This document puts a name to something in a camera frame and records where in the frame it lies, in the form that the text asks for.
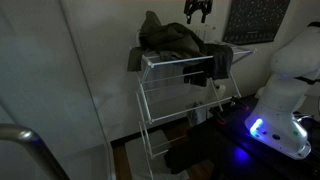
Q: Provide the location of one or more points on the white folding drying rack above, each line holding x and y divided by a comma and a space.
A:
146, 100

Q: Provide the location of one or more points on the black cloth on floor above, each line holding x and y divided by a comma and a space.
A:
190, 155

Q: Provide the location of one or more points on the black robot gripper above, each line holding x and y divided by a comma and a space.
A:
198, 5

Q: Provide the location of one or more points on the red black table clamp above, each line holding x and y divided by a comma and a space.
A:
218, 116
240, 102

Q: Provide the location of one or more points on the dark dotted wall poster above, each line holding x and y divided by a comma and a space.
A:
255, 20

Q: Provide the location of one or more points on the dark grey hanging cloth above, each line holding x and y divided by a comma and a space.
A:
216, 61

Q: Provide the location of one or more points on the dark olive cloth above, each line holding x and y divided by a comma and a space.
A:
168, 37

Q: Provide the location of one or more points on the small white bottle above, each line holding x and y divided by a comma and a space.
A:
220, 90

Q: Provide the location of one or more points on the metal handrail tube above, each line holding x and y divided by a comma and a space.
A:
31, 143

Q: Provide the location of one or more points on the light grey floor mat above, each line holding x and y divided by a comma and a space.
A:
143, 156

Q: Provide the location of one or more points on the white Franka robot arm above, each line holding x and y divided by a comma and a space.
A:
283, 100

